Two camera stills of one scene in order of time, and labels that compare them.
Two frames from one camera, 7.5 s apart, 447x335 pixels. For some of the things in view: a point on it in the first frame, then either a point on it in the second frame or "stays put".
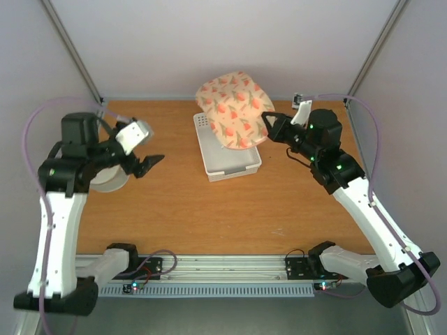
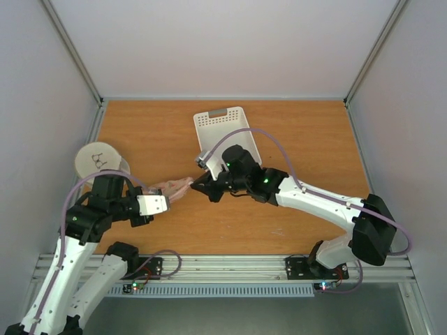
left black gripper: x=140 y=170 → x=142 y=221
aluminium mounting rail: x=223 y=269 stays put
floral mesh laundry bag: x=233 y=104 → x=174 y=189
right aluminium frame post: x=374 y=49 stays put
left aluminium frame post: x=73 y=51 stays put
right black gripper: x=283 y=129 → x=214 y=188
